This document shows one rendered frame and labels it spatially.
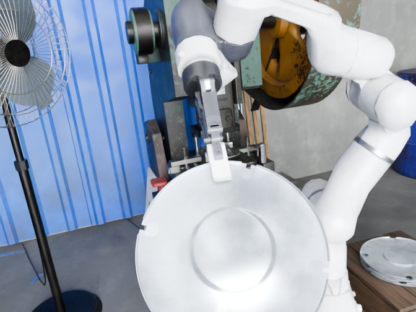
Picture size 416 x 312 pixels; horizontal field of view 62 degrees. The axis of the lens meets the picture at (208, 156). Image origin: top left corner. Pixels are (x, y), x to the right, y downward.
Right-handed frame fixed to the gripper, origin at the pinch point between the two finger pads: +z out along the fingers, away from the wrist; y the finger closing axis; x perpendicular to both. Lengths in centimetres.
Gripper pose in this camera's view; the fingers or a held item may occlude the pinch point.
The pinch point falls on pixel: (218, 163)
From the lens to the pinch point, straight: 58.9
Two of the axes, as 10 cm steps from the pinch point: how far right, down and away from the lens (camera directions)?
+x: 9.9, -1.4, 0.9
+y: 0.1, -4.7, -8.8
